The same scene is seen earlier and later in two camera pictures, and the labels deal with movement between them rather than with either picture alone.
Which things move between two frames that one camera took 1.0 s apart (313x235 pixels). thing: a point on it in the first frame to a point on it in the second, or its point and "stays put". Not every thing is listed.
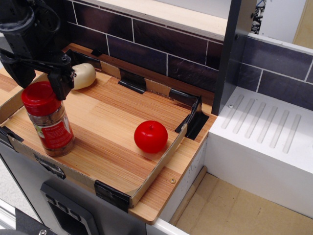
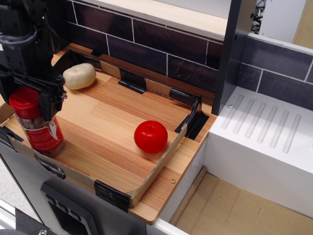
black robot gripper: (30, 41) to (26, 48)
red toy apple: (150, 136) stays put
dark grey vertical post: (241, 21) stays put
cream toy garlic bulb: (86, 75) stays put
